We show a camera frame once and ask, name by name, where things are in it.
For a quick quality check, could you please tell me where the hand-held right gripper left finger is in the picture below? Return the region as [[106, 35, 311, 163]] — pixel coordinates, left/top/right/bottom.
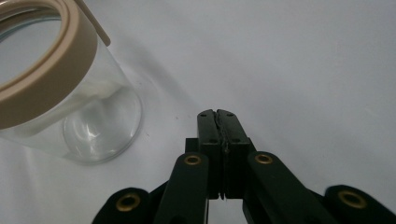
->
[[185, 108, 226, 200]]

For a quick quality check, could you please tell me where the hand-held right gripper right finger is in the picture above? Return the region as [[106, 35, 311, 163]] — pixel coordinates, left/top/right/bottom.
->
[[216, 108, 257, 200]]

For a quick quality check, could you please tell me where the clear glass jar beige rim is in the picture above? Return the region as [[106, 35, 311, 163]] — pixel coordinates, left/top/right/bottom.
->
[[0, 0, 144, 165]]

